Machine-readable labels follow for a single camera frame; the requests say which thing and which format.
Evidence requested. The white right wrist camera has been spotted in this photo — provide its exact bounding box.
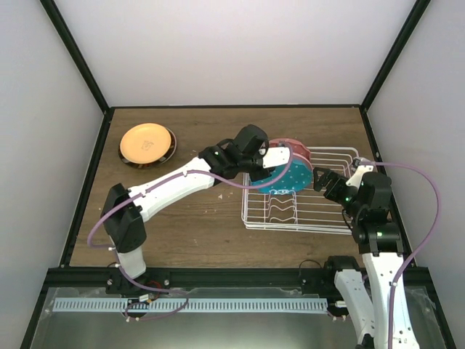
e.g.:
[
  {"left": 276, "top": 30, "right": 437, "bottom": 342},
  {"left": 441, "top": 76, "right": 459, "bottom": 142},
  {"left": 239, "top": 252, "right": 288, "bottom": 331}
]
[{"left": 346, "top": 157, "right": 374, "bottom": 188}]

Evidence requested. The white wire dish rack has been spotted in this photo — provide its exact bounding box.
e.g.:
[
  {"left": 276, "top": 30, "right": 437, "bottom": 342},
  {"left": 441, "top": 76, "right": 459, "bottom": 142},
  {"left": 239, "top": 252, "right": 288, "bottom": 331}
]
[{"left": 241, "top": 147, "right": 359, "bottom": 235}]

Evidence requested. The dark pink scalloped plate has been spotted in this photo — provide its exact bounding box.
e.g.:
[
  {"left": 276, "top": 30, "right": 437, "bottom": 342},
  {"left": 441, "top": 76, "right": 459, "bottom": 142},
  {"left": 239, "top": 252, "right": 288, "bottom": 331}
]
[{"left": 270, "top": 138, "right": 311, "bottom": 161}]

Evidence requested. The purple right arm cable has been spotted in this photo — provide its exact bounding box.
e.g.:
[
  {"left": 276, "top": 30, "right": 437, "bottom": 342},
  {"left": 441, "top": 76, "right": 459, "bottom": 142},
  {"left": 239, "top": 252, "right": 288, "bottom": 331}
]
[{"left": 372, "top": 161, "right": 442, "bottom": 349}]

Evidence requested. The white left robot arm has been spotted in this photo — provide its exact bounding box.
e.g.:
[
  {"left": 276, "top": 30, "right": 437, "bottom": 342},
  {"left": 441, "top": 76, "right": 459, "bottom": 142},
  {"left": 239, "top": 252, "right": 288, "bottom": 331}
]
[{"left": 87, "top": 124, "right": 293, "bottom": 294}]

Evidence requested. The yellow plate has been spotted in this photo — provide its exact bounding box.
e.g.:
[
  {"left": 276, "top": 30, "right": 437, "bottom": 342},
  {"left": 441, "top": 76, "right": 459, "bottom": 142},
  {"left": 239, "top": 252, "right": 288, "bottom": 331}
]
[{"left": 119, "top": 123, "right": 171, "bottom": 164}]

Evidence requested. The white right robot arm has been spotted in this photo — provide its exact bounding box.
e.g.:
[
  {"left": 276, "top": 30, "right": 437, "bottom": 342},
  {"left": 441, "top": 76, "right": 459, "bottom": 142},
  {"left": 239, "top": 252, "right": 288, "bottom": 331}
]
[{"left": 313, "top": 159, "right": 419, "bottom": 348}]

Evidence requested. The black front mounting rail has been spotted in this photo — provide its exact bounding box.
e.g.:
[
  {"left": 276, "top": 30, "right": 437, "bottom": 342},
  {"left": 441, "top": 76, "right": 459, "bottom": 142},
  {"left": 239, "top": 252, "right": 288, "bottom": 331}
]
[{"left": 43, "top": 267, "right": 429, "bottom": 295}]

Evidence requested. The dark striped rim plate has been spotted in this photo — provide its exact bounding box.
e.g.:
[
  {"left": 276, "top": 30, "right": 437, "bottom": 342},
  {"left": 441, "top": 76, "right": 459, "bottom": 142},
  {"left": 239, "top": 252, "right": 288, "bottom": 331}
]
[{"left": 118, "top": 127, "right": 177, "bottom": 169}]

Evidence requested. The teal plate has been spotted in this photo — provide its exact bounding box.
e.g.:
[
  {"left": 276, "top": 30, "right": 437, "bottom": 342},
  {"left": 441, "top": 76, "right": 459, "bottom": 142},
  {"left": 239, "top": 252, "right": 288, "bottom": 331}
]
[{"left": 251, "top": 165, "right": 313, "bottom": 195}]

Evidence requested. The light pink plate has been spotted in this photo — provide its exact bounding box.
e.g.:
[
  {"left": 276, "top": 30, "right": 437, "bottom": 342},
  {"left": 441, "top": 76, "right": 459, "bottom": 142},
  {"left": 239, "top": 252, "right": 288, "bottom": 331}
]
[{"left": 291, "top": 153, "right": 313, "bottom": 171}]

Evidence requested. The slotted grey cable duct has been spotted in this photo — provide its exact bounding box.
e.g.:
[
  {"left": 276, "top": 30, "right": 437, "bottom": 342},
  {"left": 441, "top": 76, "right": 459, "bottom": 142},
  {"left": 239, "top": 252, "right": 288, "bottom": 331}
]
[{"left": 52, "top": 297, "right": 328, "bottom": 314}]

